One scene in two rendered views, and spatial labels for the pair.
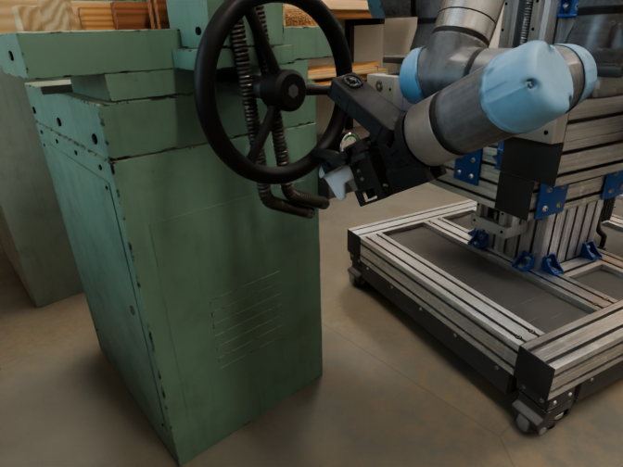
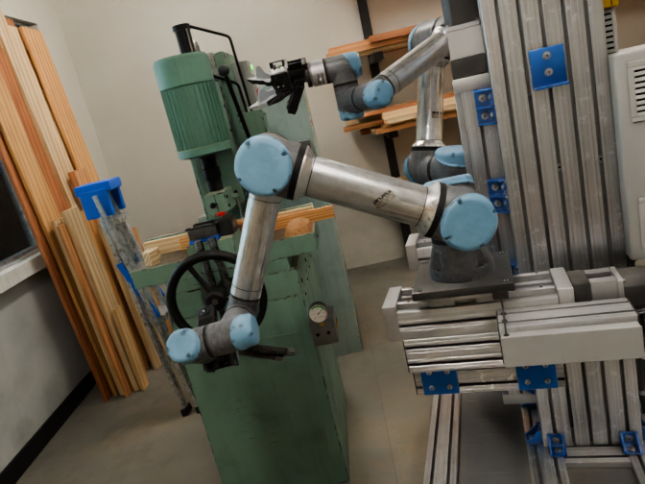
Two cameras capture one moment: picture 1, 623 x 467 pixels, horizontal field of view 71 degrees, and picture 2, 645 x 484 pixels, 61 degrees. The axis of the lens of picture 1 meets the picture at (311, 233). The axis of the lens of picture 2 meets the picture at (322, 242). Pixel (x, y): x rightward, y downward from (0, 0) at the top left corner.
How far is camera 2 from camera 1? 1.30 m
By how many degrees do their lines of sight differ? 43
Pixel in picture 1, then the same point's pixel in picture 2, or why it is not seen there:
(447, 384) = not seen: outside the picture
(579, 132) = (418, 334)
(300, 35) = (278, 245)
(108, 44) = (165, 271)
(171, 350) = (214, 425)
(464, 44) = (231, 302)
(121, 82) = not seen: hidden behind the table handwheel
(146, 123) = (186, 302)
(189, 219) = not seen: hidden behind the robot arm
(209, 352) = (239, 433)
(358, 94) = (202, 319)
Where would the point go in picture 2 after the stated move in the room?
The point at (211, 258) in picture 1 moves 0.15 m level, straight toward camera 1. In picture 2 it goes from (232, 375) to (204, 400)
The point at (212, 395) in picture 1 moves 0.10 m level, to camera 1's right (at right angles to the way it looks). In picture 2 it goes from (246, 463) to (265, 471)
